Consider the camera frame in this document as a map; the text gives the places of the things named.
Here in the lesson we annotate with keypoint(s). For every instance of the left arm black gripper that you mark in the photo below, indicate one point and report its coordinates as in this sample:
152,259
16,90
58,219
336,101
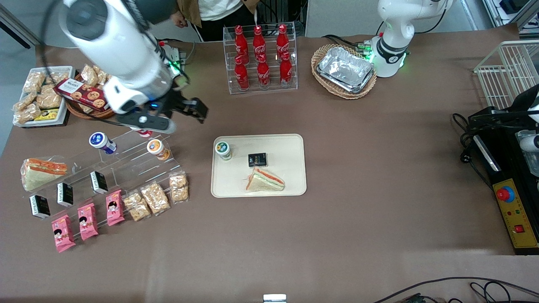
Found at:
518,105

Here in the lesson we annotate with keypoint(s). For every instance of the metal equipment shelf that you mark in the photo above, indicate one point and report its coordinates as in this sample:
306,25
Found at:
518,21

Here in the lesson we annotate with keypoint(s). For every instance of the clear rice crispy bar pack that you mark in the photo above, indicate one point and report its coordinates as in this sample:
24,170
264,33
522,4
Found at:
155,198
179,187
137,206

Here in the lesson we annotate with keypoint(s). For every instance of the blue gum bottle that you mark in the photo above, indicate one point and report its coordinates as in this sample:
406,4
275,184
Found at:
101,141

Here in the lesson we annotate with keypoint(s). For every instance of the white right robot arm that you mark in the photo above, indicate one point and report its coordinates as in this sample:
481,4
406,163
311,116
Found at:
118,42

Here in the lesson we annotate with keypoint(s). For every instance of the beige plastic tray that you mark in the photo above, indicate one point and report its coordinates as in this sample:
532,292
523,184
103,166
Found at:
286,147

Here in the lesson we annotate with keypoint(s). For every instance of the red emergency stop button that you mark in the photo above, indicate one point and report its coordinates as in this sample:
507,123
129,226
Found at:
504,194

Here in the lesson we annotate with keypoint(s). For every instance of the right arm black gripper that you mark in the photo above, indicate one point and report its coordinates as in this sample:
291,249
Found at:
176,102

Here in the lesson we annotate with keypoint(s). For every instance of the grey connector box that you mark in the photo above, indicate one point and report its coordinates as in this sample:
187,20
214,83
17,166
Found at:
177,54

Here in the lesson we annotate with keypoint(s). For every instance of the small wrapped triangle sandwich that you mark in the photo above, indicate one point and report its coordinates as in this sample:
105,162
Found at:
265,182

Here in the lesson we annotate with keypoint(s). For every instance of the black equipment cabinet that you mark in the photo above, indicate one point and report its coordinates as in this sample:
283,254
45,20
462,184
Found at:
282,10

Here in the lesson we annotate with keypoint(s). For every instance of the clear puffed rice snack bag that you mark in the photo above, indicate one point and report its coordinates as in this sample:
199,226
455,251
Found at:
34,82
23,101
49,100
27,115
57,78

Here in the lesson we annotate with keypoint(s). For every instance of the clear acrylic bottle rack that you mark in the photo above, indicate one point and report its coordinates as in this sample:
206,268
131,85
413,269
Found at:
227,88

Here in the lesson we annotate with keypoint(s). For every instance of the aluminium foil tray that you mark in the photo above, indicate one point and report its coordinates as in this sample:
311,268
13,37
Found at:
345,67

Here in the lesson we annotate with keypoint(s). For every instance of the person bare hand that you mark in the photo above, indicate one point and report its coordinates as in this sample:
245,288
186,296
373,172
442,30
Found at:
179,19

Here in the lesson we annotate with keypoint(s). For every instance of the white rectangular snack tray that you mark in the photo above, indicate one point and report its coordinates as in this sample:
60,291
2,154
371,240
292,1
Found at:
69,84

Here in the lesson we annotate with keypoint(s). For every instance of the black and white small box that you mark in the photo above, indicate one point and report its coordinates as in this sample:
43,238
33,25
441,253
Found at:
40,207
65,194
99,182

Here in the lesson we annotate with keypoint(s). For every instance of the yellow snack packet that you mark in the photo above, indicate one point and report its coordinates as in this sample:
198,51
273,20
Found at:
46,115

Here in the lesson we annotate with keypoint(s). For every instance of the large wrapped triangle sandwich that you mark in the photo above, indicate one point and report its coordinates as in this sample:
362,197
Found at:
40,174

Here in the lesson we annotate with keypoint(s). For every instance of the clear acrylic stepped display stand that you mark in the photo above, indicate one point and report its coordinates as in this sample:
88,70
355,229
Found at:
130,162

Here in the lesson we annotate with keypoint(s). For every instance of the clear cracker bag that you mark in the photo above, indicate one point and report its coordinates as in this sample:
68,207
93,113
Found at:
102,76
89,75

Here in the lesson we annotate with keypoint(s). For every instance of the flat black snack packet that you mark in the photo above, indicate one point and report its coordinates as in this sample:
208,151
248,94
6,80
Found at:
257,160

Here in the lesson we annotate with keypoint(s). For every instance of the red cookie box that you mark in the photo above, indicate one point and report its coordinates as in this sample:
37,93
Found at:
82,93

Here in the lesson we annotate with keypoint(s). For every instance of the red cola bottle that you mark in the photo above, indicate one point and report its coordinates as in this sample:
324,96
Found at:
263,75
286,71
241,42
241,75
259,44
282,42

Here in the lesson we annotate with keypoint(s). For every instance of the wicker basket with foil trays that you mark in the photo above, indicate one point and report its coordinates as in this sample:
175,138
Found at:
351,97

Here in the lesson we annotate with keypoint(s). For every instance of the black control box yellow panel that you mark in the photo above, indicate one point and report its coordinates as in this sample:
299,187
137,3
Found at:
505,168

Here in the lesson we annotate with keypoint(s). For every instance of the small silver metal object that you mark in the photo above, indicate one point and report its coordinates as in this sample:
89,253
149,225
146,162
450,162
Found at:
274,298

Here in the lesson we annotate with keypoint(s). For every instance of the wicker snack basket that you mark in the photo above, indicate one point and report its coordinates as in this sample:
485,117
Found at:
80,112

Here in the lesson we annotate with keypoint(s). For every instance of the person in brown jacket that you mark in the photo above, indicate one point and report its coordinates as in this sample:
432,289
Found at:
219,8

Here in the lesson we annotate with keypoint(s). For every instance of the green-lid yogurt cup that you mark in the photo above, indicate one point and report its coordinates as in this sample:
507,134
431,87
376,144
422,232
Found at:
223,150

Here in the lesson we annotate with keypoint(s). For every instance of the red gum bottle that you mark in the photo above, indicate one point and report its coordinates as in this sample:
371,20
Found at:
145,134

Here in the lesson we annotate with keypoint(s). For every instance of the orange-lid yogurt cup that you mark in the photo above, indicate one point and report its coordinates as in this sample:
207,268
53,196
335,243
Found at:
157,149

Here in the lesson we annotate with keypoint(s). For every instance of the pink snack packet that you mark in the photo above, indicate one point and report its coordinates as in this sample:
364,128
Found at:
87,222
63,235
114,208

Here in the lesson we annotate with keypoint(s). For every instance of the grey metal frame bar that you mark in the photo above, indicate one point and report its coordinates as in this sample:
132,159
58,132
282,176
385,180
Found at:
19,27

